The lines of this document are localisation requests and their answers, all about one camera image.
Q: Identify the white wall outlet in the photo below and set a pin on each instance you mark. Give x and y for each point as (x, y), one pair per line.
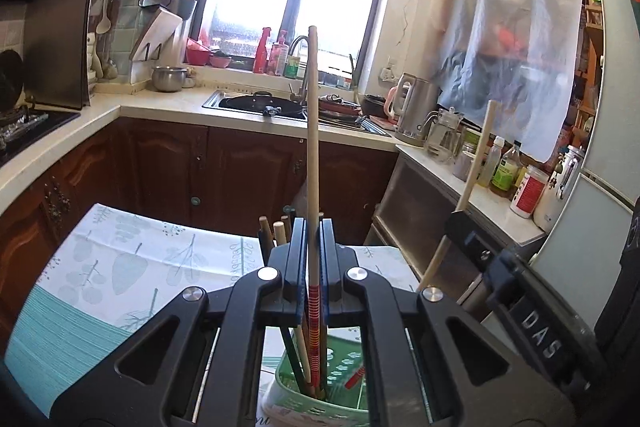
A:
(388, 72)

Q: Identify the brown wooden lower cabinets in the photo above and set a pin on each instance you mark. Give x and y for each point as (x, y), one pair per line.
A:
(165, 167)

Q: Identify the red striped wooden chopstick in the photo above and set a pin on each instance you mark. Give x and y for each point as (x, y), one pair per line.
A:
(313, 132)
(477, 157)

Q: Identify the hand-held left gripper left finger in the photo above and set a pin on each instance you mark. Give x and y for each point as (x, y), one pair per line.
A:
(296, 272)

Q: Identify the small steel pot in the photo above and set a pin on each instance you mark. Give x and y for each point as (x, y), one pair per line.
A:
(169, 79)

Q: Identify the grey cup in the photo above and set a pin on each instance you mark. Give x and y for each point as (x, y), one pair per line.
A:
(462, 167)

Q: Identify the green label bottle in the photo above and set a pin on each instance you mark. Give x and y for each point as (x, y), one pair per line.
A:
(505, 174)

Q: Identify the round black pan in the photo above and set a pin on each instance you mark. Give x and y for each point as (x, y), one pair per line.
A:
(10, 82)

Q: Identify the red pan with dishes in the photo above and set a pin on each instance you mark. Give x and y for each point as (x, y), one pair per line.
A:
(340, 107)

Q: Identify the white plastic bottle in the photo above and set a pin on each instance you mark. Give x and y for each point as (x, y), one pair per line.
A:
(492, 162)

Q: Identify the wooden storage shelf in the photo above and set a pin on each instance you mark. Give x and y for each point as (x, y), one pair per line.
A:
(592, 32)

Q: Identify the green plastic utensil holder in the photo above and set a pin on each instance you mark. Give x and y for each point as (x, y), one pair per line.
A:
(345, 359)

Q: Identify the large pink bowl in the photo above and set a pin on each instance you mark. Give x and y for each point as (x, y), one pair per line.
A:
(197, 53)

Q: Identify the green lidded jar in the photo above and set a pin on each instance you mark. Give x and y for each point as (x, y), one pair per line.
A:
(471, 139)

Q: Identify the white thermos jug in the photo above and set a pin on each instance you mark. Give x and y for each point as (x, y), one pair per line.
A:
(552, 202)

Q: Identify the translucent plastic curtain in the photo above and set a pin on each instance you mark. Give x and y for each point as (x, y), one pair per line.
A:
(525, 7)

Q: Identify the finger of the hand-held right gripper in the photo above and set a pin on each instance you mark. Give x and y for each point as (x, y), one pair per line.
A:
(470, 237)

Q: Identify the black gas stove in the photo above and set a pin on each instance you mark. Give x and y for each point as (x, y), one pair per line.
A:
(20, 124)

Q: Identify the grey refrigerator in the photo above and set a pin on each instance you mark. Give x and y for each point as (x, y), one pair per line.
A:
(600, 217)

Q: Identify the steel kitchen sink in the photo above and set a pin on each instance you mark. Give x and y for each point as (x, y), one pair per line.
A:
(212, 102)

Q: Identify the white hanging spatula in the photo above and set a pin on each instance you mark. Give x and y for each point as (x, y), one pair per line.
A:
(103, 24)

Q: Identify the steel faucet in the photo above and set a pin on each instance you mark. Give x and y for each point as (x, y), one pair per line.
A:
(295, 44)

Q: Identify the green detergent bottle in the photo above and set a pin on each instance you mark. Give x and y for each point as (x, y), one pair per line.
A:
(292, 68)

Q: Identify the small pink bowl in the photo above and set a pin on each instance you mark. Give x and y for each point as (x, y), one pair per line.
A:
(220, 61)

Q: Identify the white cutting board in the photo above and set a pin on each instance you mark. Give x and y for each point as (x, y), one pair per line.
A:
(160, 27)

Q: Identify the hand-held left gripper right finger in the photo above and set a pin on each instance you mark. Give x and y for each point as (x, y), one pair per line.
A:
(330, 277)

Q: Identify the white kitchen countertop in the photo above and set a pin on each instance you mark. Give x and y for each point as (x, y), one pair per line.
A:
(150, 99)

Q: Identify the black wok with lid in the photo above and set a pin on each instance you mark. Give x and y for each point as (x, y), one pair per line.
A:
(250, 102)

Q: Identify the teal leaf print tablecloth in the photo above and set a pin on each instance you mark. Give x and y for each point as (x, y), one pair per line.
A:
(100, 267)

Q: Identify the bundle of wooden chopsticks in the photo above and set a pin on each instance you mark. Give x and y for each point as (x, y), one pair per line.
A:
(280, 234)

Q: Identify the pink detergent bottle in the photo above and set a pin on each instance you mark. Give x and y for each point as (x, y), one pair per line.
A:
(279, 57)

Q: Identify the glass pitcher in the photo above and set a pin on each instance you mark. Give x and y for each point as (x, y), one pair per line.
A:
(442, 137)

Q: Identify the steel electric kettle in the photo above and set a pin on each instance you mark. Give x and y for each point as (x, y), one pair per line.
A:
(417, 107)

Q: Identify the white canister red label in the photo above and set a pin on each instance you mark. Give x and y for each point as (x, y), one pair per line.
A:
(529, 194)

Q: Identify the red spray bottle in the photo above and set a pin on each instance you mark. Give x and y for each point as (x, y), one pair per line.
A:
(261, 54)

